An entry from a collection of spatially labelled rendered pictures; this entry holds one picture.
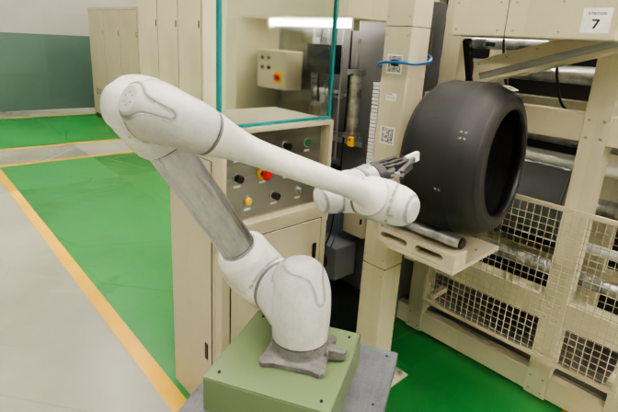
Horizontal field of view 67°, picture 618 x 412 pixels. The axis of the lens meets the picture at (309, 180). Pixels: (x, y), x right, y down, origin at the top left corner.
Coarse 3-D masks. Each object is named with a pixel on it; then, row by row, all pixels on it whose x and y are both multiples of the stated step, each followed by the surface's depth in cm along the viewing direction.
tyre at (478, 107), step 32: (448, 96) 165; (480, 96) 159; (512, 96) 165; (416, 128) 164; (448, 128) 157; (480, 128) 153; (512, 128) 192; (448, 160) 155; (480, 160) 153; (512, 160) 195; (416, 192) 167; (448, 192) 158; (480, 192) 158; (512, 192) 186; (448, 224) 169; (480, 224) 166
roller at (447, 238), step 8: (408, 224) 185; (416, 224) 183; (424, 224) 182; (416, 232) 184; (424, 232) 180; (432, 232) 178; (440, 232) 176; (440, 240) 176; (448, 240) 173; (456, 240) 171; (464, 240) 172
